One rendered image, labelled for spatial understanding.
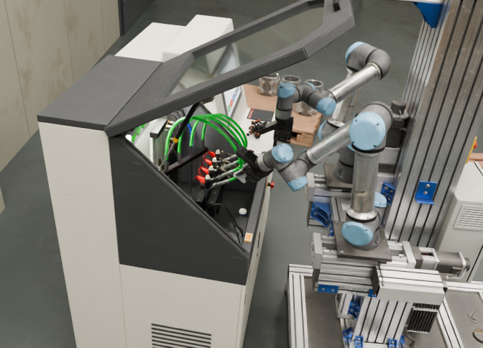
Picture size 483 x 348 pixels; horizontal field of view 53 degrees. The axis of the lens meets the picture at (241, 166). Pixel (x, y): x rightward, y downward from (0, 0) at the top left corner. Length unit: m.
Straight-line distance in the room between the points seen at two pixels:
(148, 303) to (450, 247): 1.41
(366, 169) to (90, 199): 1.12
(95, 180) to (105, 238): 0.30
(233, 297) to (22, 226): 2.07
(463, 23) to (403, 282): 1.03
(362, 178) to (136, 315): 1.32
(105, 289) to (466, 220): 1.66
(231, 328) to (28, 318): 1.34
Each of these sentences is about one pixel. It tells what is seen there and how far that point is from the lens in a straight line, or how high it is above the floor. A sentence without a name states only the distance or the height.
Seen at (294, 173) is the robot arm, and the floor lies 1.35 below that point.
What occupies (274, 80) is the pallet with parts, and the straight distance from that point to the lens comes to 5.41.
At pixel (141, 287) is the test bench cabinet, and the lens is 2.37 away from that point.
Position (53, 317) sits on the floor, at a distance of 3.22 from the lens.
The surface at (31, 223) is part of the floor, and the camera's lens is 3.92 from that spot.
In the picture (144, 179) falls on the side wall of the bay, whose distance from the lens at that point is 1.96.
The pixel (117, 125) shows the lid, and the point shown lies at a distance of 1.85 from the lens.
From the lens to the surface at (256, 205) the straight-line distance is 2.38.
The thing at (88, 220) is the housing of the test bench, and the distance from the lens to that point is 2.20.
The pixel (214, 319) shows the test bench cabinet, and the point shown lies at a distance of 2.40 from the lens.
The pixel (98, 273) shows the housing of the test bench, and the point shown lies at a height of 0.71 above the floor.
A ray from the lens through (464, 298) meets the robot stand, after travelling 3.36.
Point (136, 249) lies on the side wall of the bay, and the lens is 2.21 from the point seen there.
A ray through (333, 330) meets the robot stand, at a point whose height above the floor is 0.21.
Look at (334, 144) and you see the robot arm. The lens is 1.93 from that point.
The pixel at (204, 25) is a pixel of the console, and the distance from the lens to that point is 2.91.
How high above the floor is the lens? 2.38
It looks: 32 degrees down
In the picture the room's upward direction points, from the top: 5 degrees clockwise
